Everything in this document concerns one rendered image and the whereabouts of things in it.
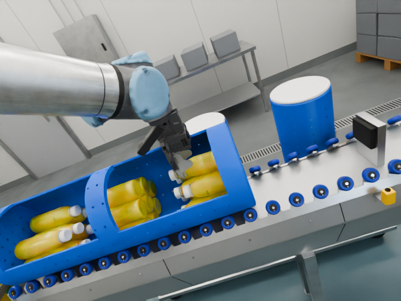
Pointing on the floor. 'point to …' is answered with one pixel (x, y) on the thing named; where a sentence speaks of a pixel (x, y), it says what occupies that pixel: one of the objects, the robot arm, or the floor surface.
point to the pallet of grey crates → (379, 31)
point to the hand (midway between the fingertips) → (181, 171)
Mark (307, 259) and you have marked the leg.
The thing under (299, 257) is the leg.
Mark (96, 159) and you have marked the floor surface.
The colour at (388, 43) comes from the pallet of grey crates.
